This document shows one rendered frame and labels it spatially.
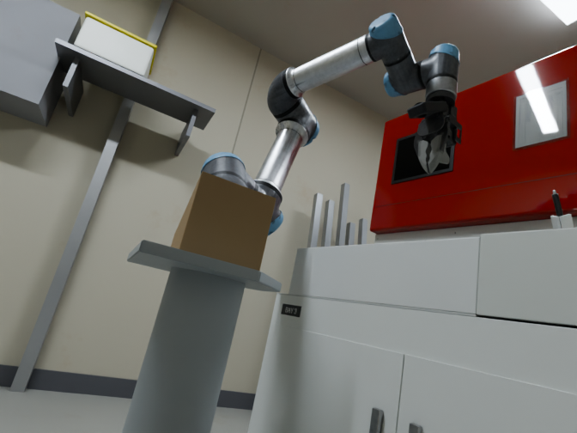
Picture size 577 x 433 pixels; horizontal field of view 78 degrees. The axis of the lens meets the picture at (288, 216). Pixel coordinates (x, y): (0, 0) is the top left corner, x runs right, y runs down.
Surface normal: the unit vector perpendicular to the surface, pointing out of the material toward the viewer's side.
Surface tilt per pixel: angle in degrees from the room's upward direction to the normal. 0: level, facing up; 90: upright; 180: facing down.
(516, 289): 90
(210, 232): 90
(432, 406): 90
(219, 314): 90
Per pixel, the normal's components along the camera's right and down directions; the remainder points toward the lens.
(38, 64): 0.46, -0.16
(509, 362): -0.78, -0.33
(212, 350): 0.71, -0.05
